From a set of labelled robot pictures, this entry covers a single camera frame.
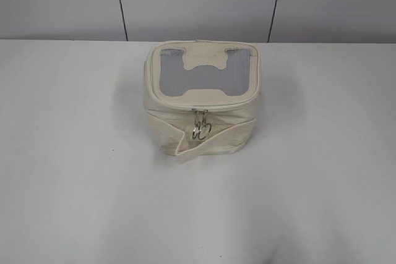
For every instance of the silver zipper pull with ring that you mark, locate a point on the silver zipper pull with ring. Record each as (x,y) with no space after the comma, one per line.
(196,129)

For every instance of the cream bag with silver window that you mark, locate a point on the cream bag with silver window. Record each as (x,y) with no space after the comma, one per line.
(221,79)

